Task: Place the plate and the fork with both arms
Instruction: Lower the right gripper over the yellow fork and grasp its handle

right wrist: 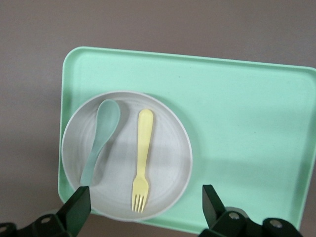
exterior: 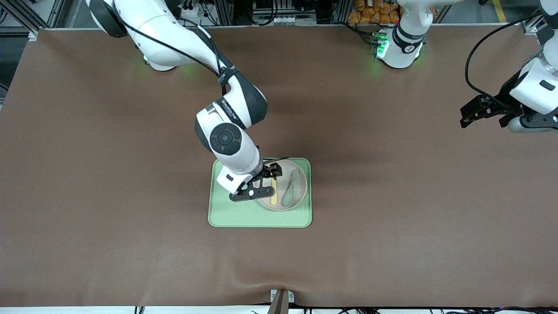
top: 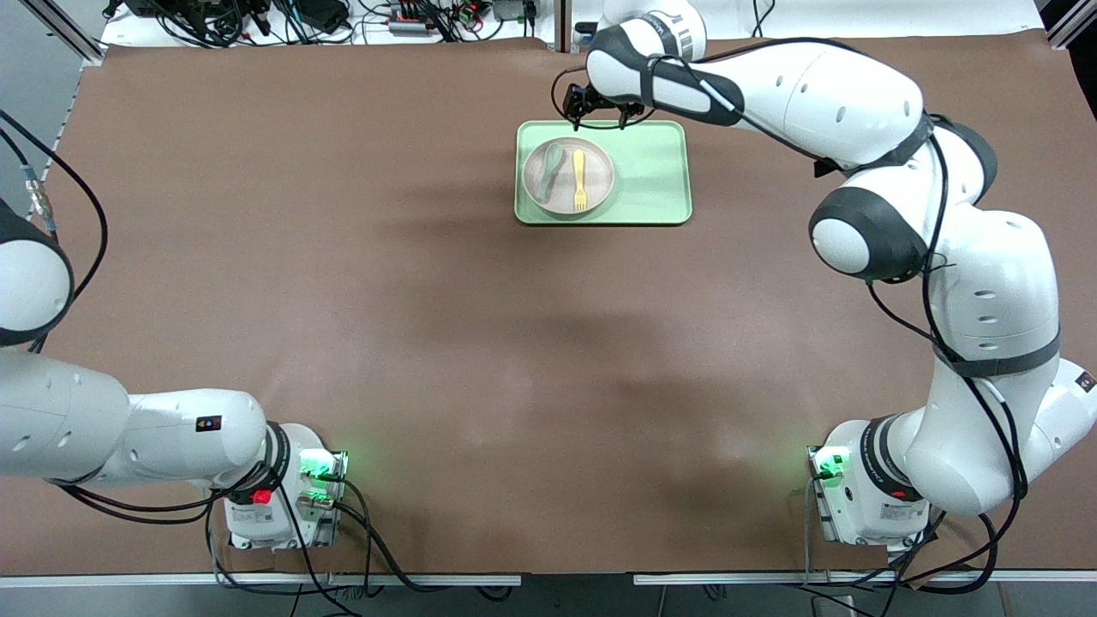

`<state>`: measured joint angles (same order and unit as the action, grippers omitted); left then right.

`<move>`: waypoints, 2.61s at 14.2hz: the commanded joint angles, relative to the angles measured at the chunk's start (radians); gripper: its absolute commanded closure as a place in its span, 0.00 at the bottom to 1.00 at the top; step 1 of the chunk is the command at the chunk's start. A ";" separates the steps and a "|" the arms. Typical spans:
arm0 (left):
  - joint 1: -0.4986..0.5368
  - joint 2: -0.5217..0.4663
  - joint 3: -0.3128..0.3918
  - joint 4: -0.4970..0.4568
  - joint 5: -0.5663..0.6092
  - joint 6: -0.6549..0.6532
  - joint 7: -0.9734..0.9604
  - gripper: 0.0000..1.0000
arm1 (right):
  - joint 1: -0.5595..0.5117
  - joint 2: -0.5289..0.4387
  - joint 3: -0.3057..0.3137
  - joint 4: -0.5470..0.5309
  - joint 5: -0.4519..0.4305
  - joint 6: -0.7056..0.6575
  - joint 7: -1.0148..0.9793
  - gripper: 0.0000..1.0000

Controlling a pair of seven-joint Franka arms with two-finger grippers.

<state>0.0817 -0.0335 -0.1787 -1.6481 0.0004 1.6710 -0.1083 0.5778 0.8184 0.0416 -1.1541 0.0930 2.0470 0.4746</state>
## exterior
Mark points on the light green rectangular tray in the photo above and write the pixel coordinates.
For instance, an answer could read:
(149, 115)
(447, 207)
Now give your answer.
(226, 213)

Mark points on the green plastic spoon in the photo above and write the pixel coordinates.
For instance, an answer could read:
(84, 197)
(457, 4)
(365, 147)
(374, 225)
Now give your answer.
(288, 198)

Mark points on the grey metal clamp bracket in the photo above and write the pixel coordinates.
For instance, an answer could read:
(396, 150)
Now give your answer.
(291, 297)

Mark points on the yellow plastic fork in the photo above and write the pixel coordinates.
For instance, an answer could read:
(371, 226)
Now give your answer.
(275, 201)

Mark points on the brown table cover mat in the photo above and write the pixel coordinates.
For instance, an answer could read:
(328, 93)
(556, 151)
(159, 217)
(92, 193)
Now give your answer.
(130, 240)

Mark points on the beige round plate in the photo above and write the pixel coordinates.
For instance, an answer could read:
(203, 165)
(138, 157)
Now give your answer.
(302, 187)

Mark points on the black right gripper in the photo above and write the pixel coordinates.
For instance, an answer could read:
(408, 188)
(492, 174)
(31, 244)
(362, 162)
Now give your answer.
(267, 171)

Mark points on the brown camera stand pole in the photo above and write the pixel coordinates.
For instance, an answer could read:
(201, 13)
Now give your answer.
(279, 305)

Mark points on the aluminium frame beam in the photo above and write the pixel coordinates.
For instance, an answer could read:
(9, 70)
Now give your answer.
(56, 11)

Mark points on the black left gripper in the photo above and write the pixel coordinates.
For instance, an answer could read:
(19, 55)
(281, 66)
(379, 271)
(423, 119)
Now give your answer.
(502, 99)

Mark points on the aluminium corner frame rail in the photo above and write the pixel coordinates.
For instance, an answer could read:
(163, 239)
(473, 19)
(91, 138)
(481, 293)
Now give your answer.
(529, 28)

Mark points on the orange toy bread pile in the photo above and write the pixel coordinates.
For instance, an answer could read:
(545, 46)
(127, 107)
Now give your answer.
(370, 15)

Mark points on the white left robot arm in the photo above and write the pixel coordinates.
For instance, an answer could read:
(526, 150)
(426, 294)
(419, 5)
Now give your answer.
(405, 48)

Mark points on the white terminal block row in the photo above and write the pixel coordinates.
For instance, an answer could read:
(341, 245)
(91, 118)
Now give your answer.
(283, 20)

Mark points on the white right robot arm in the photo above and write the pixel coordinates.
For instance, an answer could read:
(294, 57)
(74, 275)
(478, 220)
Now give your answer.
(174, 39)

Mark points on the aluminium frame post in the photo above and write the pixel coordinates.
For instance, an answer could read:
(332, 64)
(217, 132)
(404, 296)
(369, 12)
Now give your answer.
(344, 11)
(226, 13)

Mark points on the white power strip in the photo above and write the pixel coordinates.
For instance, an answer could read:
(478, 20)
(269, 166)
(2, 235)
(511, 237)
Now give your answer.
(196, 11)

